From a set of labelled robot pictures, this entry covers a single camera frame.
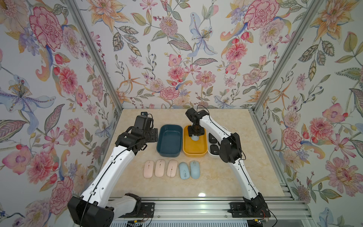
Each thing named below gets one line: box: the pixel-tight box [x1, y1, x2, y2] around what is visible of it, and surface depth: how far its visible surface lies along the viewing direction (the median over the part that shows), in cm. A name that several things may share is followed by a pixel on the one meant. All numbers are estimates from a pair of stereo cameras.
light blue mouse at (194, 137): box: [190, 134, 199, 141], surface depth 100 cm
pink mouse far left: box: [143, 160, 155, 179], surface depth 88 cm
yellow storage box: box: [182, 125, 208, 158], surface depth 100 cm
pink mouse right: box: [166, 159, 179, 178], surface depth 88 cm
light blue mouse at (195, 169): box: [190, 160, 201, 180], surface depth 88 cm
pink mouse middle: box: [154, 159, 166, 178], surface depth 88 cm
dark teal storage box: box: [156, 123, 183, 158], surface depth 103 cm
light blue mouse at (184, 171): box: [178, 161, 191, 180], surface depth 87 cm
